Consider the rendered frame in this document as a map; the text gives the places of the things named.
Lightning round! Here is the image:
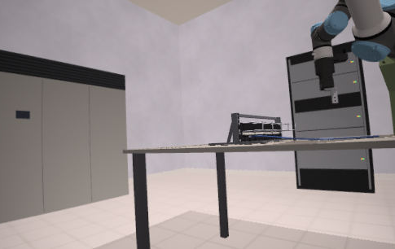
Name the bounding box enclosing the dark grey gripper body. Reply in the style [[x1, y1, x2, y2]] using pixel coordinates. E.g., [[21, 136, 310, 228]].
[[312, 46, 348, 90]]

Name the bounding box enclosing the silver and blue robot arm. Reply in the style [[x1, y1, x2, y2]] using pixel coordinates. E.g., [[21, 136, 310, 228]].
[[310, 0, 395, 62]]

